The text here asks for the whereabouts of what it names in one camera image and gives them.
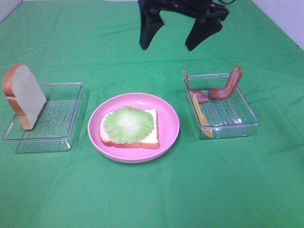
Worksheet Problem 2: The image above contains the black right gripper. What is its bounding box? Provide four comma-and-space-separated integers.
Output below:
138, 0, 229, 51

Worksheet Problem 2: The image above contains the toast bread slice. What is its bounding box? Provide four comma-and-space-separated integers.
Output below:
2, 64, 47, 130
99, 108, 160, 150

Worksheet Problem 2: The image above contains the green lettuce leaf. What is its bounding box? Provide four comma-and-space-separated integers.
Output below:
103, 105, 155, 144

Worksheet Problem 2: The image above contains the clear plastic tray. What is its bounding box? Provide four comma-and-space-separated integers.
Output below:
183, 73, 259, 140
2, 83, 84, 153

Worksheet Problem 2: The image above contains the yellow cheese slice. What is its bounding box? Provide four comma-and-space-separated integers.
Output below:
193, 94, 213, 138

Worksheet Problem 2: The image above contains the bacon strip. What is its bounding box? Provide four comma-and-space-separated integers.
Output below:
183, 68, 209, 104
208, 65, 243, 99

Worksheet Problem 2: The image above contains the right clear plastic tray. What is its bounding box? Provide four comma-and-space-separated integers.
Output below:
183, 73, 259, 140

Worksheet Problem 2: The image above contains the green tablecloth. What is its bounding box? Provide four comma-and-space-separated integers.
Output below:
0, 0, 304, 228

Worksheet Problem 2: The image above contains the pink round plate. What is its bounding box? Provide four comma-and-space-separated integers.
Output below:
87, 93, 180, 163

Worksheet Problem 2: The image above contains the left clear plastic tray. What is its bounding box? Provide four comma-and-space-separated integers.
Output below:
2, 83, 84, 153

